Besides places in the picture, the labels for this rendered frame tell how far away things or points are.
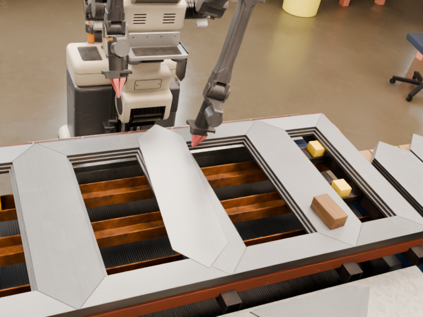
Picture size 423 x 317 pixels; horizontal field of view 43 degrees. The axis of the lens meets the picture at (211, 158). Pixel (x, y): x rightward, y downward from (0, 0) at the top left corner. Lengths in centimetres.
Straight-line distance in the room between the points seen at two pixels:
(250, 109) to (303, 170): 199
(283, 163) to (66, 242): 87
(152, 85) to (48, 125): 132
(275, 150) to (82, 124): 107
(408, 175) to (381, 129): 201
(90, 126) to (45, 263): 130
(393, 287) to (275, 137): 74
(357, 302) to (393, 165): 70
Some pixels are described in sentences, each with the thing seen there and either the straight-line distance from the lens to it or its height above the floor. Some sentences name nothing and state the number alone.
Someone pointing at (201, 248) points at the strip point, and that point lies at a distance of 167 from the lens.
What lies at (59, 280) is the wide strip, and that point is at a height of 85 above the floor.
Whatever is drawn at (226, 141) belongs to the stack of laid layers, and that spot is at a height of 83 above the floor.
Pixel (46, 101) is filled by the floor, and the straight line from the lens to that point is 385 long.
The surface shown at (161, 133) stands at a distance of 211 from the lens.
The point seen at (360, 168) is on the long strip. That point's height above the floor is 85.
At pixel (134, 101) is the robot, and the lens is 241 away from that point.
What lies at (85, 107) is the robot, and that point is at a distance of 273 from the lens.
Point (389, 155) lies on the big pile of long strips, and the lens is 233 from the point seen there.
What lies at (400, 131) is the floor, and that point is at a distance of 431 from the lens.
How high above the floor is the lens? 206
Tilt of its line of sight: 37 degrees down
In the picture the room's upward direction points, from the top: 11 degrees clockwise
